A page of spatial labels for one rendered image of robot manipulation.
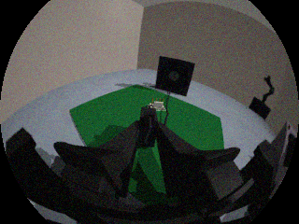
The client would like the green circuit board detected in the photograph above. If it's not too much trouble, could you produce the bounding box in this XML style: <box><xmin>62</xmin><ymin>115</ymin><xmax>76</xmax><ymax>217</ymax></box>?
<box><xmin>70</xmin><ymin>85</ymin><xmax>224</xmax><ymax>205</ymax></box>

